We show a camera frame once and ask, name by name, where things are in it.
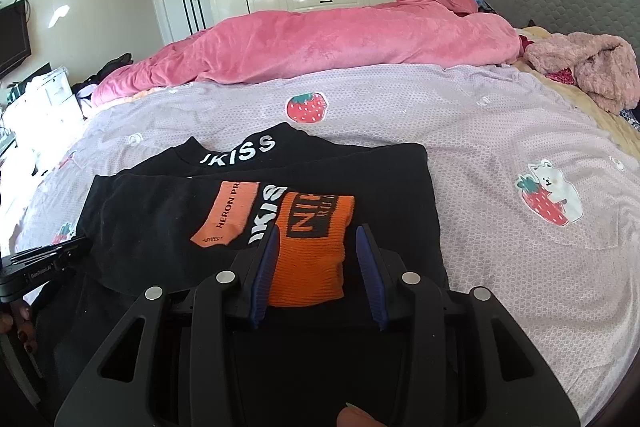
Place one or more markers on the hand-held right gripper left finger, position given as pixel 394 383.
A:
pixel 262 277

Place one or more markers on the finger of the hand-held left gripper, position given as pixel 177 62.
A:
pixel 60 249

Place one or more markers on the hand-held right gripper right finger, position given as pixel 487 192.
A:
pixel 372 282

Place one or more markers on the black sweater with orange cuffs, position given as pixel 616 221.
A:
pixel 150 217

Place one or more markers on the pile of dark clothes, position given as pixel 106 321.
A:
pixel 112 64

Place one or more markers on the person's left hand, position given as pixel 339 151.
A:
pixel 20 322

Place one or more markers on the person's right hand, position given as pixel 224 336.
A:
pixel 357 418

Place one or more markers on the cluttered white desk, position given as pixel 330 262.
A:
pixel 12 127

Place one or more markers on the white drawer unit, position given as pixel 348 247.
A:
pixel 50 97

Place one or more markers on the lilac printed bed cover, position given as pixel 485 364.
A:
pixel 475 147

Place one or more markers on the black television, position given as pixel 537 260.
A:
pixel 12 37

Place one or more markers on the pink fleece blanket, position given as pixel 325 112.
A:
pixel 325 42

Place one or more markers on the red patterned garment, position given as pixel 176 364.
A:
pixel 560 76

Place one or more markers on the yellow bed sheet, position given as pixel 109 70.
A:
pixel 590 107

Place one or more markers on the colourful patterned cloth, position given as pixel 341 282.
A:
pixel 482 3

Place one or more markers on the dark blue garment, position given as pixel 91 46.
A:
pixel 631 117

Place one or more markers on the pink fluffy garment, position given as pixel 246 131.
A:
pixel 600 62

